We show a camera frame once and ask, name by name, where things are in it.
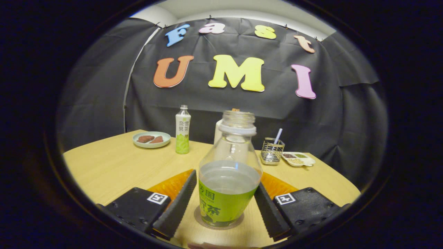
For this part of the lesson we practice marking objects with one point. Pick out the white toaster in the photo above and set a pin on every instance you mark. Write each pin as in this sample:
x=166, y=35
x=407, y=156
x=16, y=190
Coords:
x=218, y=133

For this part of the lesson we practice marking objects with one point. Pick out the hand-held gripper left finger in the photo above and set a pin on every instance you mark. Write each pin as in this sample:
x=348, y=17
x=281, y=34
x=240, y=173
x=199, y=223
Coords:
x=178, y=207

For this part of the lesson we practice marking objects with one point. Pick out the wooden table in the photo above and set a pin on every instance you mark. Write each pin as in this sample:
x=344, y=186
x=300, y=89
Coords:
x=110, y=169

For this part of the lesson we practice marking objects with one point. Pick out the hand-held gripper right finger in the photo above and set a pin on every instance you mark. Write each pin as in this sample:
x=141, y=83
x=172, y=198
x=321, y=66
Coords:
x=270, y=214

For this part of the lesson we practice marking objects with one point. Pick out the brown food piece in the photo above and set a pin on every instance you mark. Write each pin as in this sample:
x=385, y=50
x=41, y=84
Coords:
x=157, y=140
x=145, y=139

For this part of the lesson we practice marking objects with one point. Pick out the green label juice bottle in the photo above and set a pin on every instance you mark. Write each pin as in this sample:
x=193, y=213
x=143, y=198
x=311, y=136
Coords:
x=225, y=204

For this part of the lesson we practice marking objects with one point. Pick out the round brown coaster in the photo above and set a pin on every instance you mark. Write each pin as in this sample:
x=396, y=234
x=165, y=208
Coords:
x=241, y=218

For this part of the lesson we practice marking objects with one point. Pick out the white divided dish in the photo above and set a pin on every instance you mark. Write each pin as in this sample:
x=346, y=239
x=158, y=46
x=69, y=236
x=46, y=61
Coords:
x=309, y=162

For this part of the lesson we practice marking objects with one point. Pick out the pale green round plate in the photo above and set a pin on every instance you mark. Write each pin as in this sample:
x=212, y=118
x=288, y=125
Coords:
x=152, y=146

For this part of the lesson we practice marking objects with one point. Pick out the white blue straw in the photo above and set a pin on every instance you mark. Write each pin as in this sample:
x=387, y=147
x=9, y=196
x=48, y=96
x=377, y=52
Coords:
x=278, y=136

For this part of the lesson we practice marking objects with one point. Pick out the slim white label bottle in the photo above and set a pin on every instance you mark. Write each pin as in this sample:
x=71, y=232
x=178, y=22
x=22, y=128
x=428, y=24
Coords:
x=182, y=138

